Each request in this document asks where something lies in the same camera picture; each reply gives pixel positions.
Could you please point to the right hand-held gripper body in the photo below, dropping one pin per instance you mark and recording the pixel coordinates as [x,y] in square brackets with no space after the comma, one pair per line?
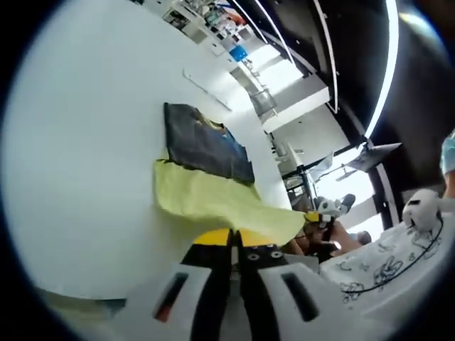
[328,212]

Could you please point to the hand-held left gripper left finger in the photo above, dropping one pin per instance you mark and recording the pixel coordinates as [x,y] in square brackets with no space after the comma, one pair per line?
[213,295]

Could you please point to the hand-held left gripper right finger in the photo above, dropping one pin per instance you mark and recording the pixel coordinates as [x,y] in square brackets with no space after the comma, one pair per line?
[256,295]

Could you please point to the yellow blue black garment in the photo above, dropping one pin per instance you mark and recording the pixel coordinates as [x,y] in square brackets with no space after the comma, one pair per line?
[213,192]

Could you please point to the white outline template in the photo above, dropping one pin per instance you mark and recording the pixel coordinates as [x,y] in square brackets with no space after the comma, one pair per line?
[206,90]

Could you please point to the black monitor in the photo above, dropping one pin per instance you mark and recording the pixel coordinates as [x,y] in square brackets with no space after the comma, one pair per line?
[377,158]

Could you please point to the person's white printed shirt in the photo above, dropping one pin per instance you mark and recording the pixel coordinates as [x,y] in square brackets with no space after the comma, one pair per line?
[398,263]

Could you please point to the white chest-worn device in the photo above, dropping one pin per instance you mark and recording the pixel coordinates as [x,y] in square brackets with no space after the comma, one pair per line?
[421,211]

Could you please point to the long ceiling light strip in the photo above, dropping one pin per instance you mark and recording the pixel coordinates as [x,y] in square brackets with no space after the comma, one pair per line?
[385,64]

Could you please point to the blue storage bin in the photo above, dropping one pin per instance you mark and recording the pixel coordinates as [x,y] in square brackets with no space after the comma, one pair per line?
[238,54]

